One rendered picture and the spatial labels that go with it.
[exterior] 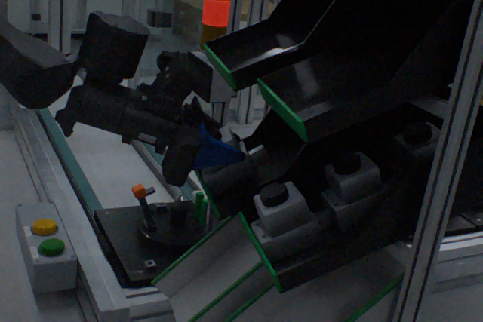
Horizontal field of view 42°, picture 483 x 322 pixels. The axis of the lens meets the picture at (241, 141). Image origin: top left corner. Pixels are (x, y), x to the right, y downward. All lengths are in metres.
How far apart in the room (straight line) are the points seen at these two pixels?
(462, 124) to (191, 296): 0.48
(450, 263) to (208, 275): 0.58
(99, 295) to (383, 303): 0.47
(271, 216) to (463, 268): 0.78
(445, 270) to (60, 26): 1.35
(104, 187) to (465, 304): 0.78
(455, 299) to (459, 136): 0.78
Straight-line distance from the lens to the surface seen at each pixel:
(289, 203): 0.65
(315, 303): 0.79
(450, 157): 0.60
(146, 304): 0.99
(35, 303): 1.17
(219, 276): 0.90
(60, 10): 2.06
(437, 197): 0.62
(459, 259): 1.35
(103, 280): 1.05
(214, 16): 1.21
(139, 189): 1.07
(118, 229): 1.15
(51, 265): 1.09
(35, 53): 0.75
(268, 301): 0.81
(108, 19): 0.72
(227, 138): 0.76
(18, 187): 1.55
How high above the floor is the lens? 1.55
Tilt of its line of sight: 21 degrees down
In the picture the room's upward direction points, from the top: 8 degrees clockwise
